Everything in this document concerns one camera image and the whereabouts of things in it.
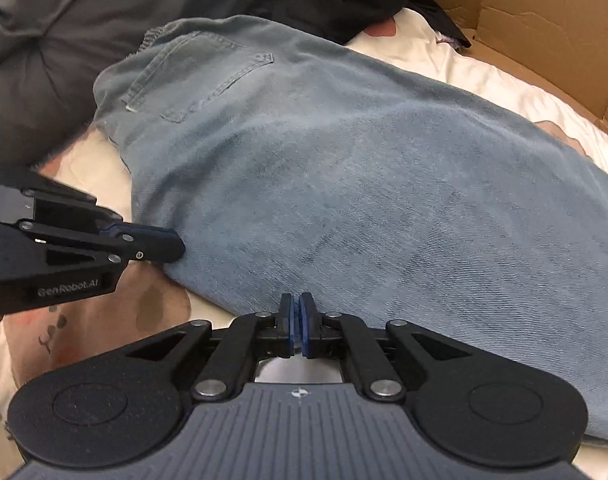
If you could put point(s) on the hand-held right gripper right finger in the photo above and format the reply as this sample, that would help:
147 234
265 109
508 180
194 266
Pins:
306 325

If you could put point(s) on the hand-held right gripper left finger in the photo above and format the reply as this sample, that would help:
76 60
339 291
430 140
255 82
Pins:
286 325

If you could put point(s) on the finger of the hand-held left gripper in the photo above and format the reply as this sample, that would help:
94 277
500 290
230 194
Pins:
154 247
69 210

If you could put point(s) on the blue denim jeans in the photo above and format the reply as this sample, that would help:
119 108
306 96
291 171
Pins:
334 185

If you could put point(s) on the dark grey garment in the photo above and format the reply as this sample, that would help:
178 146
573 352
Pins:
59 60

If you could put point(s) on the black garment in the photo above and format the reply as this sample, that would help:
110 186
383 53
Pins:
344 5

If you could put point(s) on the white printed bedsheet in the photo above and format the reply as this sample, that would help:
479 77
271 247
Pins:
509 85

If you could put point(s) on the brown cardboard box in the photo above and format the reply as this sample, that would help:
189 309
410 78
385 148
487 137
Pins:
544 35

